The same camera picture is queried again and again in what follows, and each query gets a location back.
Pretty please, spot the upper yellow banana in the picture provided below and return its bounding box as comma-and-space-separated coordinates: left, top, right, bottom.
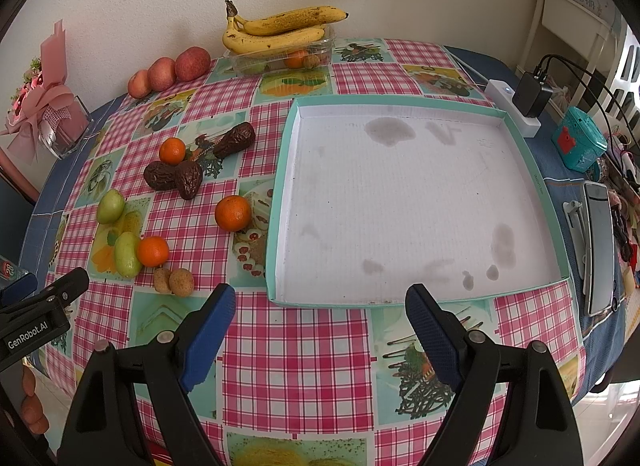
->
224, 0, 348, 36

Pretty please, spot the yellow banana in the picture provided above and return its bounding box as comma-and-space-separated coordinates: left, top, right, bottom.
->
222, 18, 326, 55
224, 0, 348, 36

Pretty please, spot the teal white cardboard tray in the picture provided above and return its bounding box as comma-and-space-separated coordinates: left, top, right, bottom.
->
266, 95, 570, 308

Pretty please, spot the checkered fruit-print tablecloth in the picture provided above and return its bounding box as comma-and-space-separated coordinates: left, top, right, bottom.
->
43, 40, 584, 465

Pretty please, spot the grey remote control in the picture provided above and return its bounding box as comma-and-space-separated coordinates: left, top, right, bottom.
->
582, 181, 615, 316

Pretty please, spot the tangerine in plastic container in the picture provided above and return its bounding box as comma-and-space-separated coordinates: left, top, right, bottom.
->
284, 50, 307, 69

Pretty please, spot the tangerine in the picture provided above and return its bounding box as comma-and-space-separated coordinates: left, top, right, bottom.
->
284, 50, 307, 69
137, 236, 169, 267
158, 137, 186, 166
214, 195, 252, 232

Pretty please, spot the white shelf unit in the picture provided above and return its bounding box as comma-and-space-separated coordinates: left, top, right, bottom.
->
515, 0, 627, 86

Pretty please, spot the lower yellow banana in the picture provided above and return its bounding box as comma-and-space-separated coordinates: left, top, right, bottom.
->
222, 18, 326, 55

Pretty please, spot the black cable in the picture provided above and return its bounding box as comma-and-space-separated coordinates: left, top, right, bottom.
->
531, 53, 640, 173

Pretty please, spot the teal patterned box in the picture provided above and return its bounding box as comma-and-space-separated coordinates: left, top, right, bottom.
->
551, 107, 608, 173

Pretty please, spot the left pale apple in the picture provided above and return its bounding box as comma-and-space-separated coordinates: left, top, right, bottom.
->
127, 69, 152, 100

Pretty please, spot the black power adapter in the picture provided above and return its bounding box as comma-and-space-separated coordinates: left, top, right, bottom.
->
512, 71, 552, 118

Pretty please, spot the grey metal clip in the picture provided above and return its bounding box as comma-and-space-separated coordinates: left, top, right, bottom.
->
563, 200, 586, 278

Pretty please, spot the clear plastic fruit container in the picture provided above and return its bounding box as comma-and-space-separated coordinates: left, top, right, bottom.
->
224, 25, 335, 76

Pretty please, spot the right red apple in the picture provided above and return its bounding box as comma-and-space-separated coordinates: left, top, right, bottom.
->
175, 46, 210, 82

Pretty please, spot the white power strip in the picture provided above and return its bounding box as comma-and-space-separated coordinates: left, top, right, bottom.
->
484, 79, 541, 139

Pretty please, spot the middle red apple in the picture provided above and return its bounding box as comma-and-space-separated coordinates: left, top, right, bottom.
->
148, 56, 176, 92

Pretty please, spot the red apple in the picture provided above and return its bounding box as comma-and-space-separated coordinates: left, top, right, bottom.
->
148, 56, 176, 92
175, 46, 210, 82

